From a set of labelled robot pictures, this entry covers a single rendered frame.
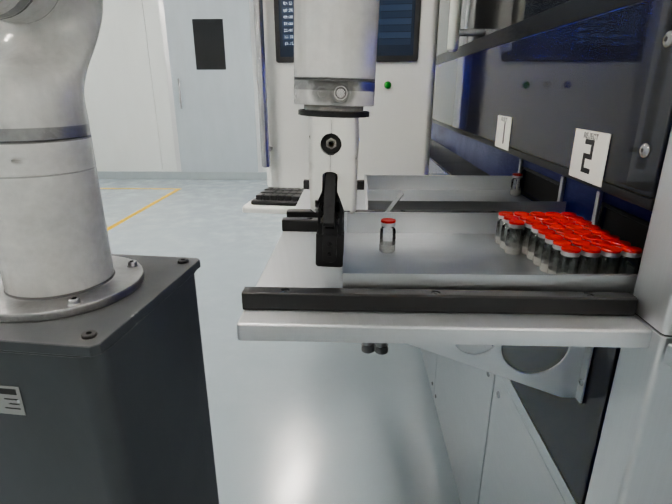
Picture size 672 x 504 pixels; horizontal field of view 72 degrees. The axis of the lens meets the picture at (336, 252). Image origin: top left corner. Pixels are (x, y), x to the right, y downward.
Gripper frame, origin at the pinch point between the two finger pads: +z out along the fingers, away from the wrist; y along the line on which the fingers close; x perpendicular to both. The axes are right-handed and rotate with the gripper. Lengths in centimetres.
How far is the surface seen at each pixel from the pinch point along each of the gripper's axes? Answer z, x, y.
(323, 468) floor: 92, 3, 61
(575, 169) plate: -8.8, -30.8, 9.5
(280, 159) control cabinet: 3, 20, 91
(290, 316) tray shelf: 4.3, 3.4, -9.3
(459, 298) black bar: 2.0, -13.6, -8.1
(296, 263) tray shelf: 4.3, 4.6, 5.9
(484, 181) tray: 1, -32, 54
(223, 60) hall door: -46, 155, 542
